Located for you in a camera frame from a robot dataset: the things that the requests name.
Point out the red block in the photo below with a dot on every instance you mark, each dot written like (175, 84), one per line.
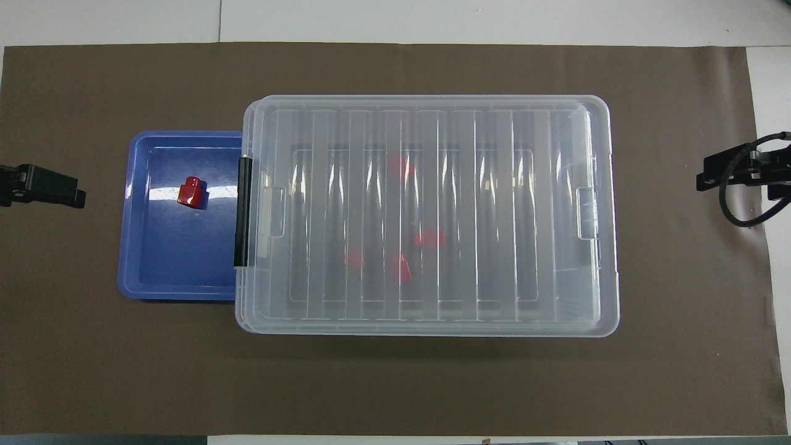
(401, 268)
(429, 238)
(354, 258)
(190, 193)
(399, 165)

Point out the black box latch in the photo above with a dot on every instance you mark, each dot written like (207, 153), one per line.
(243, 210)

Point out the clear plastic storage box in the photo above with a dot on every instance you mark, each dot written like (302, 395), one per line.
(240, 312)

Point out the blue plastic tray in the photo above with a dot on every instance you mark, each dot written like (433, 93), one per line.
(173, 259)

